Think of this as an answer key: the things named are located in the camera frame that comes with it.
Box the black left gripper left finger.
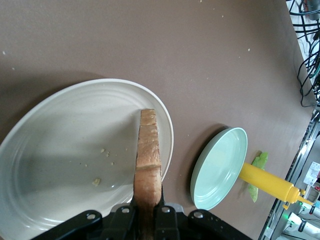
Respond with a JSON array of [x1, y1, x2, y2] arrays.
[[102, 199, 138, 240]]

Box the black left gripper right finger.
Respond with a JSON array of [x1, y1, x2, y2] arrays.
[[152, 184, 180, 240]]

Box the brown bread slice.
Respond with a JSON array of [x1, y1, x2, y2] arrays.
[[133, 108, 164, 240]]

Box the green lettuce leaf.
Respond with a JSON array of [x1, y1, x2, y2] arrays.
[[246, 151, 270, 204]]

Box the mint green plate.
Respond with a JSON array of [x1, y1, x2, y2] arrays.
[[190, 126, 249, 211]]

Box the beige plate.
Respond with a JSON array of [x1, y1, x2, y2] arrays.
[[0, 78, 175, 238]]

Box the yellow mustard squeeze bottle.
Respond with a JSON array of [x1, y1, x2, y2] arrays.
[[238, 161, 316, 211]]

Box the aluminium frame rack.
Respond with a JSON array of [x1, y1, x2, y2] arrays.
[[258, 107, 320, 240]]

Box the black cable tangle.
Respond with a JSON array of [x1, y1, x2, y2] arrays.
[[288, 0, 320, 108]]

